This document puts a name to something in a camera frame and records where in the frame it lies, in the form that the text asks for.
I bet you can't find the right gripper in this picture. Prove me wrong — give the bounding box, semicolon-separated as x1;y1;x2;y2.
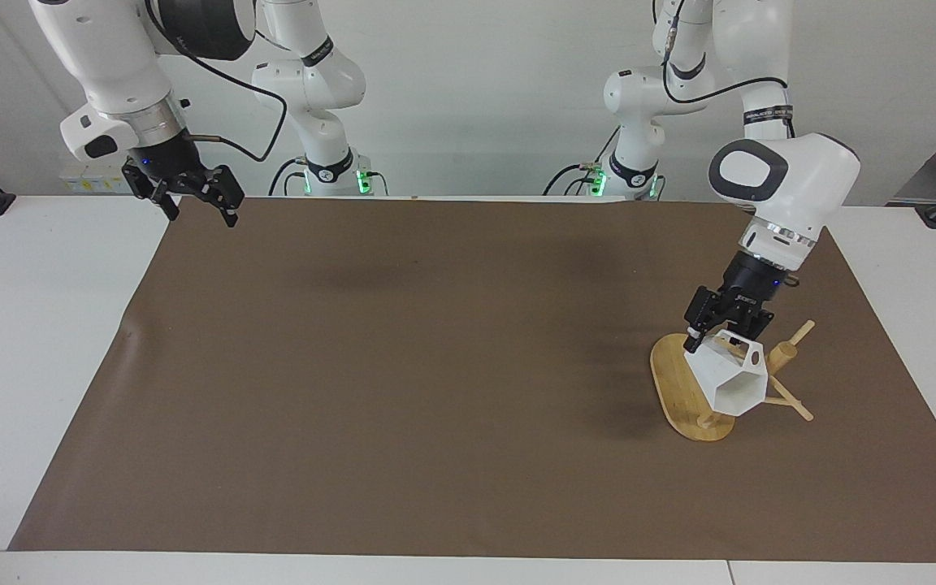
121;133;245;228

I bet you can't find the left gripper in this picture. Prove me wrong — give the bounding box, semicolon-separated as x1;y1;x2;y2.
682;251;787;354

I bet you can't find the white hexagonal cup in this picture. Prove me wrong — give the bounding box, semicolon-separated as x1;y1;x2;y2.
691;328;768;418

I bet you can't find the wooden cup rack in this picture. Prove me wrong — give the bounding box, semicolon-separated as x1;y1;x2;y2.
648;319;817;443

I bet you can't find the white power strip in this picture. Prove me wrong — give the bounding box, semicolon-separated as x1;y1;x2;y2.
60;165;132;194

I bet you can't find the black cable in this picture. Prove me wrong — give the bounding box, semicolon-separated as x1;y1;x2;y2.
145;0;288;163
653;0;797;139
268;156;311;198
543;125;625;197

